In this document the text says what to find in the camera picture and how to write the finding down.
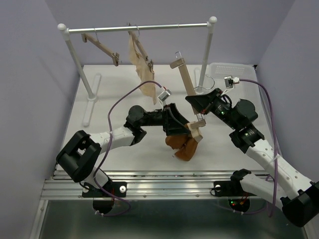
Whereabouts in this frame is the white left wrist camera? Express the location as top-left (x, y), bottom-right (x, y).
top-left (158, 89), bottom-right (172, 106)

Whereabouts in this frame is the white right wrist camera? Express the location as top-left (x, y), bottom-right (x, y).
top-left (222, 76), bottom-right (240, 95)

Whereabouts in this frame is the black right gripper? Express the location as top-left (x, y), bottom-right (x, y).
top-left (185, 87), bottom-right (239, 130)

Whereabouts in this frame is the white metal clothes rack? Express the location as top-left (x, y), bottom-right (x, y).
top-left (57, 16), bottom-right (217, 127)

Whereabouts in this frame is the cream underwear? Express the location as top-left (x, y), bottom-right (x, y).
top-left (129, 32), bottom-right (157, 105)

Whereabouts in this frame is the aluminium mounting rail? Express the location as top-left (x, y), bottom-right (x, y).
top-left (42, 170), bottom-right (306, 202)

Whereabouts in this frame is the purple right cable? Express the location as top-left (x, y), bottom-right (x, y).
top-left (216, 78), bottom-right (280, 218)

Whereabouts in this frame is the purple cable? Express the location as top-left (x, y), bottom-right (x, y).
top-left (93, 81), bottom-right (132, 217)
top-left (216, 78), bottom-right (280, 218)

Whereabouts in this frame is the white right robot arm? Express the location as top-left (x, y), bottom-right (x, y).
top-left (185, 88), bottom-right (319, 227)

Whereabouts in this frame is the wooden hanger with cream underwear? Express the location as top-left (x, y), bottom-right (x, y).
top-left (128, 31), bottom-right (154, 72)

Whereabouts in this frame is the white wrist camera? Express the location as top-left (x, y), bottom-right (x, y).
top-left (222, 76), bottom-right (240, 95)
top-left (158, 89), bottom-right (172, 106)

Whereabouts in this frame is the brown underwear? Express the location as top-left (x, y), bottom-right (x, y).
top-left (165, 134), bottom-right (198, 161)

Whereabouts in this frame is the white plastic basket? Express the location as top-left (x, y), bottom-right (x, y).
top-left (206, 63), bottom-right (269, 117)

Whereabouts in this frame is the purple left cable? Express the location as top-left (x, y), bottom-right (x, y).
top-left (93, 81), bottom-right (132, 217)

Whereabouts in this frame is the wooden hanger with brown underwear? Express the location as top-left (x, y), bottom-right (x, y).
top-left (169, 51), bottom-right (215, 144)

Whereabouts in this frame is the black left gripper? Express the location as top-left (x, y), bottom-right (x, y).
top-left (140, 103), bottom-right (192, 136)

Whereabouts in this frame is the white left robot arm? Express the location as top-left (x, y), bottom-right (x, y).
top-left (56, 103), bottom-right (190, 198)

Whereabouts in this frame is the empty wooden clip hanger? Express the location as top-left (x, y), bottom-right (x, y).
top-left (81, 30), bottom-right (120, 66)

